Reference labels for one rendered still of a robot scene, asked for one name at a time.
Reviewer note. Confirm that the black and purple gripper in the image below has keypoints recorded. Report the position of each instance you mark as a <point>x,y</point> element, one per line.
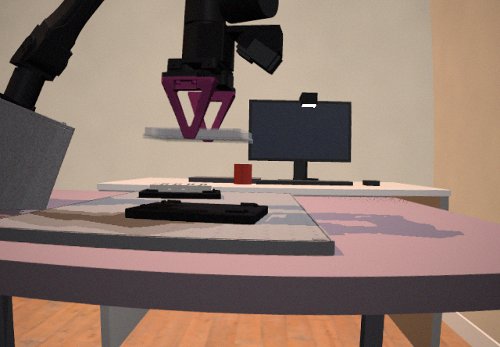
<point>199,77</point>

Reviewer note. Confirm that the cream well plate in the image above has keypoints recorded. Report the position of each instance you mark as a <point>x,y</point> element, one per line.
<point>181,187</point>

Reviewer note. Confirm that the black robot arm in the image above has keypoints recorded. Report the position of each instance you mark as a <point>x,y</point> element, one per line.
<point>45,53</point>

